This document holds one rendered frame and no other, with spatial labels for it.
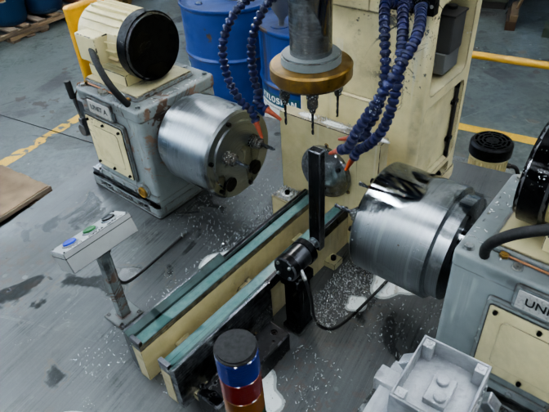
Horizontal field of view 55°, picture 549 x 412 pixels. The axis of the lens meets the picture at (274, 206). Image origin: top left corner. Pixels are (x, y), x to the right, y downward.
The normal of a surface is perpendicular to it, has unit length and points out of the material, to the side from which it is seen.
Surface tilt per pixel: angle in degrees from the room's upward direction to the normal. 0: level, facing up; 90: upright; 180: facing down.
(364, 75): 90
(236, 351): 0
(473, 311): 90
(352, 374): 0
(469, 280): 90
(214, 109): 6
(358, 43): 90
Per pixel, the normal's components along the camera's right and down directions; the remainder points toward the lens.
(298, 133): -0.63, 0.51
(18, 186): -0.06, -0.78
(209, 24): -0.29, 0.67
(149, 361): 0.77, 0.36
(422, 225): -0.44, -0.28
